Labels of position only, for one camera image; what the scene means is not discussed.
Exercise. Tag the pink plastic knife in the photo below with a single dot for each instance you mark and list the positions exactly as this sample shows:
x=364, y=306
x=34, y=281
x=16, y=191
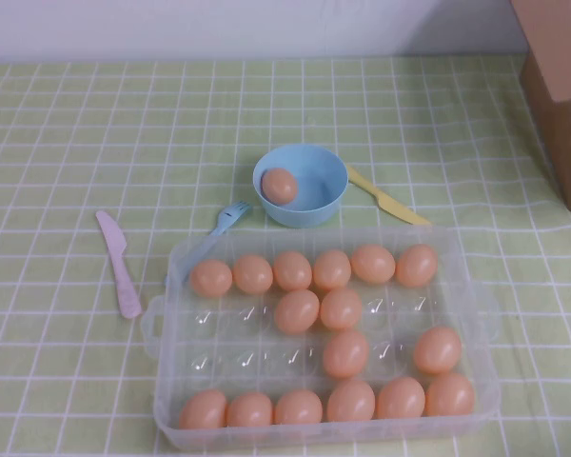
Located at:
x=119, y=266

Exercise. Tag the yellow plastic knife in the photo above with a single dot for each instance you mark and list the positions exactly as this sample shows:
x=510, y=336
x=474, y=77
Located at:
x=385, y=200

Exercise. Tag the clear plastic egg box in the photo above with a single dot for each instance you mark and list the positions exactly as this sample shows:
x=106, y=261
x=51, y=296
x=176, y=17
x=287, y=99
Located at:
x=247, y=354

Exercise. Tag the orange plastic egg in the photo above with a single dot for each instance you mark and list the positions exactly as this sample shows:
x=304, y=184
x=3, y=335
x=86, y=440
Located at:
x=292, y=271
x=350, y=401
x=210, y=278
x=345, y=354
x=280, y=185
x=297, y=311
x=340, y=309
x=252, y=274
x=202, y=409
x=332, y=270
x=437, y=350
x=298, y=407
x=450, y=394
x=400, y=398
x=416, y=265
x=250, y=409
x=372, y=264

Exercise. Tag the brown cardboard box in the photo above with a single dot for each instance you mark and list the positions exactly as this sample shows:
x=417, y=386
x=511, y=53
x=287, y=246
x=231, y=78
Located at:
x=566, y=143

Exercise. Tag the light blue plastic fork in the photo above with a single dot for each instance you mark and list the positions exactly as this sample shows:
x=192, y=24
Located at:
x=228, y=216

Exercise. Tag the light blue plastic bowl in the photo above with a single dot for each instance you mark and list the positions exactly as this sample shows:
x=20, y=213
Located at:
x=319, y=190

